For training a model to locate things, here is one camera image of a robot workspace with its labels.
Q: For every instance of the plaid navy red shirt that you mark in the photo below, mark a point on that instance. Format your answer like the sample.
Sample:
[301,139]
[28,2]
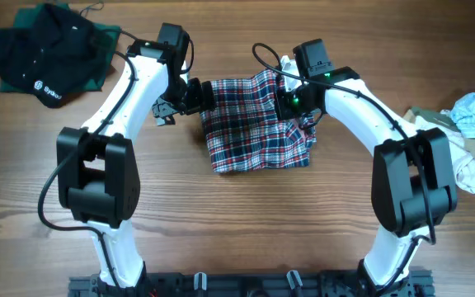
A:
[243,132]

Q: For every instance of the cream and tan garment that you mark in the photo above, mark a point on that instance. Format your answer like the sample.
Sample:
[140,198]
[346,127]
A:
[462,149]

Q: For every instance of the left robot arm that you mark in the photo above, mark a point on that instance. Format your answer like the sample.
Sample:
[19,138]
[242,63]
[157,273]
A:
[97,174]

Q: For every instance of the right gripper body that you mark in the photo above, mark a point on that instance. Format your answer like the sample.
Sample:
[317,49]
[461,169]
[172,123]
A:
[281,104]

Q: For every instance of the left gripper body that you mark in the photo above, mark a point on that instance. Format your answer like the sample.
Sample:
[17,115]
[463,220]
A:
[193,98]

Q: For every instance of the black polo shirt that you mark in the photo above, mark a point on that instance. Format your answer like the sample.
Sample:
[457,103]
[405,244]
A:
[53,57]

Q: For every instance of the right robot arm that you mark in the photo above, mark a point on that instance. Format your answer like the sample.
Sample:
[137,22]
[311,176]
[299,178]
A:
[413,186]

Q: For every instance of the green cloth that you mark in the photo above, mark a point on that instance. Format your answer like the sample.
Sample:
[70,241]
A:
[106,43]

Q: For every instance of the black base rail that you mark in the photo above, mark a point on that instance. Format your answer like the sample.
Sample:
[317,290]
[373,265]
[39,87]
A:
[324,283]

